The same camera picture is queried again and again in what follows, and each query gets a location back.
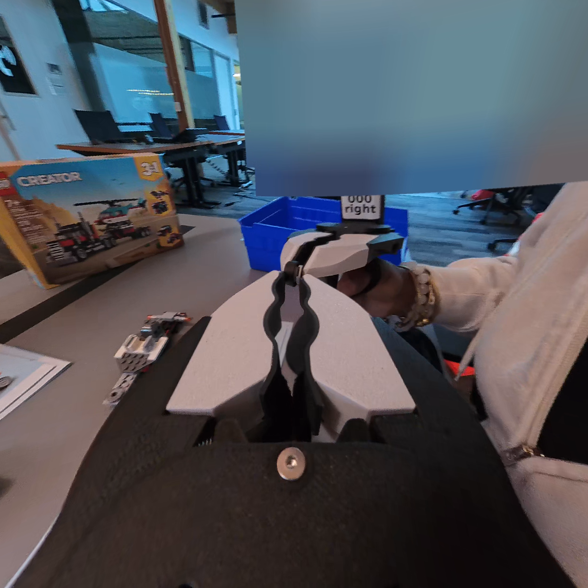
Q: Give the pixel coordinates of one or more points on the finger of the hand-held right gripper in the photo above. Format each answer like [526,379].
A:
[335,255]
[291,245]

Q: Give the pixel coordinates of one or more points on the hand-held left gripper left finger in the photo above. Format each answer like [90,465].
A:
[220,363]

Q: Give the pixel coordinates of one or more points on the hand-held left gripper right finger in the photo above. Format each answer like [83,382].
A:
[358,363]

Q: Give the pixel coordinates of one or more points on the small round lego wheel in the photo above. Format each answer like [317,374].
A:
[291,268]

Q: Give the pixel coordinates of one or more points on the person's right forearm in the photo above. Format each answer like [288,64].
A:
[468,294]

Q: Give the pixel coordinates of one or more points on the grey white lego assembly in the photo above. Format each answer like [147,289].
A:
[138,356]

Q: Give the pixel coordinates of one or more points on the lego instruction booklet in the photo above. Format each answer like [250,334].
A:
[32,372]

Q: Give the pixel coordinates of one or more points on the lego set box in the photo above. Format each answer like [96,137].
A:
[92,220]

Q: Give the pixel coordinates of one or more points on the person's right hand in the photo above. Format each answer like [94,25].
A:
[390,289]

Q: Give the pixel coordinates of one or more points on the blue plastic bin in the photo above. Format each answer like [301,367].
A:
[266,239]

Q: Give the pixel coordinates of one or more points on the person's leg in jeans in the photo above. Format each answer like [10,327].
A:
[404,340]

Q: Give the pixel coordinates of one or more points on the black office chair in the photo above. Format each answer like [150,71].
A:
[160,125]
[221,122]
[99,126]
[500,202]

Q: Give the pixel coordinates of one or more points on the brown top office desk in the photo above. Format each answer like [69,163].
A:
[227,135]
[138,147]

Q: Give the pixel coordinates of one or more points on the white zip hoodie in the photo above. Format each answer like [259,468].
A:
[542,285]

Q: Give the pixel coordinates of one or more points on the black undershirt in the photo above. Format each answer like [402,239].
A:
[567,404]

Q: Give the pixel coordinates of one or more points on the phone sign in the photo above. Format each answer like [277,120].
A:
[13,59]

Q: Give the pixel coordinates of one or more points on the wooden post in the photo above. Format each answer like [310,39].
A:
[172,69]

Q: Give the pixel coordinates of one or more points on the small wall sign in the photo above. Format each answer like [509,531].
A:
[54,73]

